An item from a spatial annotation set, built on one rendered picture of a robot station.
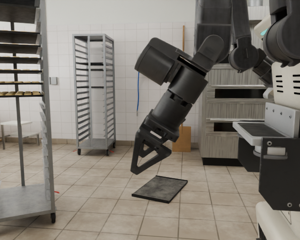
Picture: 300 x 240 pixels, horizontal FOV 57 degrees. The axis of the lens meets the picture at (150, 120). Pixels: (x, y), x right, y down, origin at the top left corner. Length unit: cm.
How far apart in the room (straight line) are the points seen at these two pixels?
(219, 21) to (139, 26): 440
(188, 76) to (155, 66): 6
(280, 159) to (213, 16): 33
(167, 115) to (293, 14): 25
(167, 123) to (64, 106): 476
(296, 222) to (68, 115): 473
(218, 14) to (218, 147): 341
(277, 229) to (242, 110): 309
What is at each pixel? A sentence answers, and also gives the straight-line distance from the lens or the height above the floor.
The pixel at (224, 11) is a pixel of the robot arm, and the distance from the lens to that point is 50.
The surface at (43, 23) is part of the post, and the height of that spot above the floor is 156.
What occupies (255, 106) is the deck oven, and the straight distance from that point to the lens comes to 384.
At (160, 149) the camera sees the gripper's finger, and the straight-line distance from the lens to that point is 46.
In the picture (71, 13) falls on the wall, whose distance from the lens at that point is 524.
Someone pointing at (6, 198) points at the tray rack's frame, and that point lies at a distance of 278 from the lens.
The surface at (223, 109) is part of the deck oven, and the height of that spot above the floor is 78.
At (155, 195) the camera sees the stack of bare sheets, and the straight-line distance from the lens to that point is 288.
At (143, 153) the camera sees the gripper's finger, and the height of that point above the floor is 101.
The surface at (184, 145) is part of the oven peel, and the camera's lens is 456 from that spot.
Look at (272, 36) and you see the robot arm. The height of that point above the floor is 124.
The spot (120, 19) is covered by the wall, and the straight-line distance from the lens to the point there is 496.
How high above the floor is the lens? 116
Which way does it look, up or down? 8 degrees down
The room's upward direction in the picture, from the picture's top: straight up
